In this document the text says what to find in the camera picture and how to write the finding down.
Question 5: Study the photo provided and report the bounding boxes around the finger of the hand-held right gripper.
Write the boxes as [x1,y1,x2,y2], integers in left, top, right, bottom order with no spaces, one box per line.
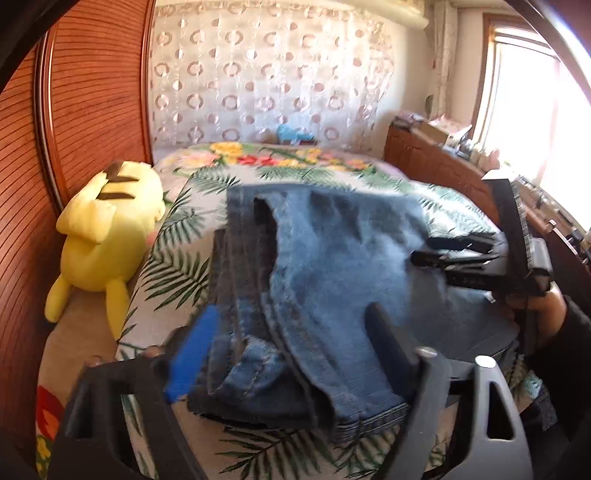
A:
[427,233,506,254]
[411,249,513,291]

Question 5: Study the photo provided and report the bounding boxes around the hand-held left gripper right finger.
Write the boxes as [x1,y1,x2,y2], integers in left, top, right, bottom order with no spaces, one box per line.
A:
[365,302,532,480]

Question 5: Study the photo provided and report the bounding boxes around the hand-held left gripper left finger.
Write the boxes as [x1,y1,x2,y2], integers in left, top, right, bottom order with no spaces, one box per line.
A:
[60,305,222,480]

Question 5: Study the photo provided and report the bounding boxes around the blue denim pants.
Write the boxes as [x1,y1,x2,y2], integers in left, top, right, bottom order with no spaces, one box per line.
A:
[187,182,522,444]

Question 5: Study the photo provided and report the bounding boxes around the person's right forearm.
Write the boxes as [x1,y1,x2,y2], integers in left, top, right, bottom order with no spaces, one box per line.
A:
[522,295,591,416]

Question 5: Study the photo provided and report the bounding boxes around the person's right hand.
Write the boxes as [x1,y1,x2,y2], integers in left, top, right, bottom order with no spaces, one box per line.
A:
[505,286,566,349]

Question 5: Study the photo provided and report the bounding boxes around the row of small jars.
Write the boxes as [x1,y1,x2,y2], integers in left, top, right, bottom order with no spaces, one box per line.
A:
[457,138,504,167]

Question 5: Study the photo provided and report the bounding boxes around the wooden cabinet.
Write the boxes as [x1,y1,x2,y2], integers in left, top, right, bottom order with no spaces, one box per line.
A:
[384,124,591,287]

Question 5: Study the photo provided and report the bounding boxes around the palm leaf printed sheet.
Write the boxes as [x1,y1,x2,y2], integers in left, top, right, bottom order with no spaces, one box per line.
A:
[115,164,546,480]

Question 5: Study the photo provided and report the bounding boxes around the cardboard box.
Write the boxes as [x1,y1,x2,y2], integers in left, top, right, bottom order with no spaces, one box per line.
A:
[411,117,467,144]

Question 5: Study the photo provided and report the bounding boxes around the window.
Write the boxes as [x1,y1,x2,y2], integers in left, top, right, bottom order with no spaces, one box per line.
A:
[471,14,591,217]

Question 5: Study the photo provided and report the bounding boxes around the yellow plush toy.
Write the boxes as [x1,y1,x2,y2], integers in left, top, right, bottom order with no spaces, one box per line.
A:
[44,159,167,337]

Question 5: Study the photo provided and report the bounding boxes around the white side curtain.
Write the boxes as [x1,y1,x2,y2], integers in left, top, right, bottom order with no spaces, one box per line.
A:
[429,0,462,121]

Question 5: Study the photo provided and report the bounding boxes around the blue toy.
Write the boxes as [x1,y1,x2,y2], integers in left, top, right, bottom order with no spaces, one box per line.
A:
[276,124,317,145]

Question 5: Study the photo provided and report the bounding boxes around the floral blanket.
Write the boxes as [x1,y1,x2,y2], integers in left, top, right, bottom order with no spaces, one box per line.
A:
[34,141,407,476]

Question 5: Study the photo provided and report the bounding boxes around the white circle pattern curtain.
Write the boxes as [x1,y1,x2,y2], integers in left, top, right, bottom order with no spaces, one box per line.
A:
[148,0,407,148]

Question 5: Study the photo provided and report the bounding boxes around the wooden headboard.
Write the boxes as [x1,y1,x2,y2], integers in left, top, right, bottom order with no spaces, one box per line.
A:
[0,0,158,453]

